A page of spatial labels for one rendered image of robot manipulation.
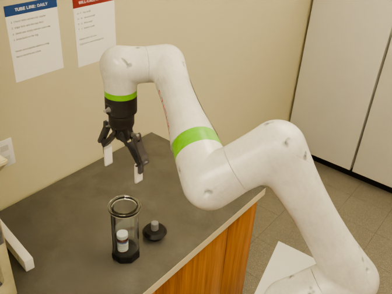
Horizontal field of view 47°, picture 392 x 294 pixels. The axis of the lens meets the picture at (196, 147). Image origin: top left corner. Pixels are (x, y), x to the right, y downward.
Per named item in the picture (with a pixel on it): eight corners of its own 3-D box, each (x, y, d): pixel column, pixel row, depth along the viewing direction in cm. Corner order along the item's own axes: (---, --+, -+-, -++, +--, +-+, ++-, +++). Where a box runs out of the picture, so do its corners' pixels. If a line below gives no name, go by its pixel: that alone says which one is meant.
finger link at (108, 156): (104, 148, 139) (103, 147, 140) (105, 166, 143) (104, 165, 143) (112, 144, 141) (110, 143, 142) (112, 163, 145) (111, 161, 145)
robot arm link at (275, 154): (396, 303, 105) (298, 120, 86) (333, 331, 108) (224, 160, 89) (375, 268, 117) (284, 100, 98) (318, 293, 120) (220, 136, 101)
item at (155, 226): (137, 235, 168) (136, 223, 164) (154, 224, 174) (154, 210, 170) (154, 248, 163) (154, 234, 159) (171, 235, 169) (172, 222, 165)
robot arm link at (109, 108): (146, 93, 128) (123, 83, 133) (115, 106, 120) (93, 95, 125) (146, 112, 131) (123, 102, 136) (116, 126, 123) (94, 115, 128)
